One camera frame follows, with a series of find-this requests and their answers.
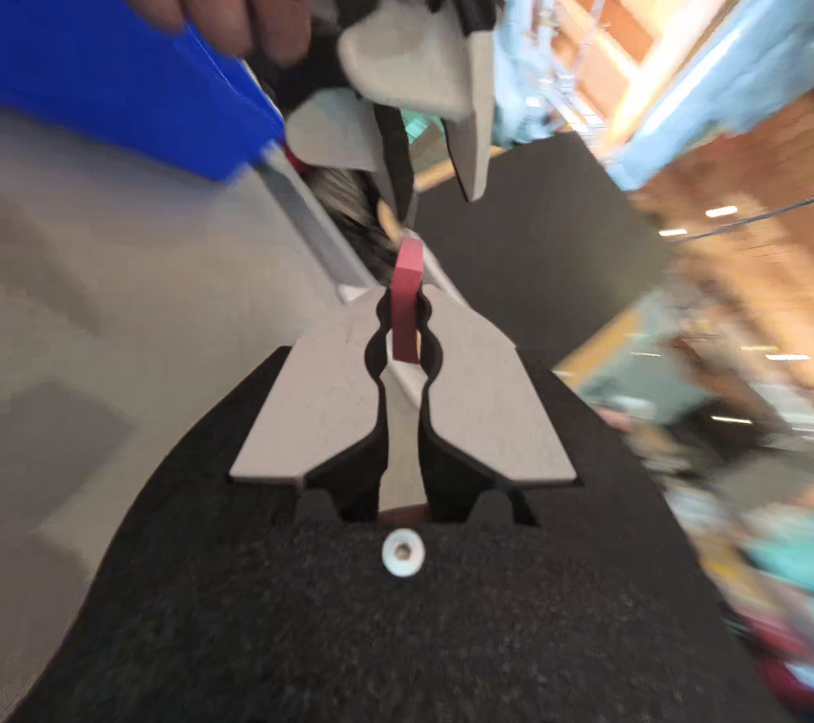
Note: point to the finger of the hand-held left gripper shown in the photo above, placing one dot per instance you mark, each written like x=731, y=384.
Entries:
x=477, y=132
x=337, y=128

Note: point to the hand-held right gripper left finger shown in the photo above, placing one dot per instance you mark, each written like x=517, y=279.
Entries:
x=318, y=405

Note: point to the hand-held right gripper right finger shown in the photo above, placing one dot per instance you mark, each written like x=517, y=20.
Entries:
x=496, y=405

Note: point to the black board with wooden rim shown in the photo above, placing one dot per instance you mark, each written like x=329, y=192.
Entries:
x=540, y=240

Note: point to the pink strip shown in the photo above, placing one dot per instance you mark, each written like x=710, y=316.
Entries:
x=407, y=303

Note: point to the grey desk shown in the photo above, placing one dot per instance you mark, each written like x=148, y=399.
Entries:
x=127, y=291

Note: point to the blue plastic bin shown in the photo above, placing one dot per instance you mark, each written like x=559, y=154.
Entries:
x=95, y=74

